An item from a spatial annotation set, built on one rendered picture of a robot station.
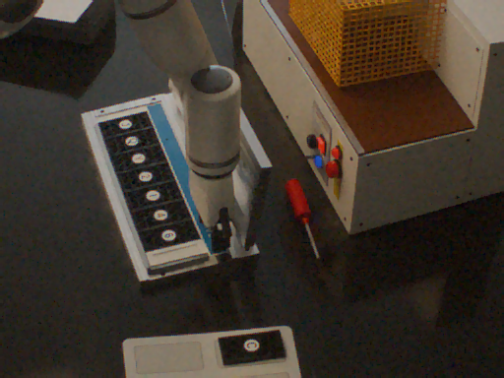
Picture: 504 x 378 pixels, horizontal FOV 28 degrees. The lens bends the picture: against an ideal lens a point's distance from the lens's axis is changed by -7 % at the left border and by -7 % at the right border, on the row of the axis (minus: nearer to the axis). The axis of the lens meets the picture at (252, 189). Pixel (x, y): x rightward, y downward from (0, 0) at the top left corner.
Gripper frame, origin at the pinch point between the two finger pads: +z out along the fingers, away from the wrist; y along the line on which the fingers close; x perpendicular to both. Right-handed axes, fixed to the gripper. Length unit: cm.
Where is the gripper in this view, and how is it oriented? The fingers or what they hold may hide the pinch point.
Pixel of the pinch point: (214, 227)
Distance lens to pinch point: 177.3
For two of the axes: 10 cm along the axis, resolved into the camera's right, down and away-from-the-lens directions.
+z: -0.1, 7.1, 7.1
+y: 3.4, 6.7, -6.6
